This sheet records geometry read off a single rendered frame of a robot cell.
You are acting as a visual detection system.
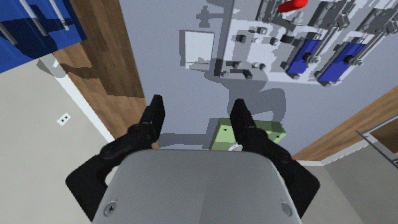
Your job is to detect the white fixture plate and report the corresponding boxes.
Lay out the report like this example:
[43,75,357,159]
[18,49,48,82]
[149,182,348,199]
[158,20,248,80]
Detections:
[219,0,398,84]

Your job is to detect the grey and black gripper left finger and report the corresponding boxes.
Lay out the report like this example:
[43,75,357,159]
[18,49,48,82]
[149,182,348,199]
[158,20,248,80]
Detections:
[65,95,165,223]

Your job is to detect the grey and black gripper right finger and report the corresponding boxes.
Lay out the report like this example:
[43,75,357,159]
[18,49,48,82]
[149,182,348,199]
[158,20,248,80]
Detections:
[230,99,320,220]

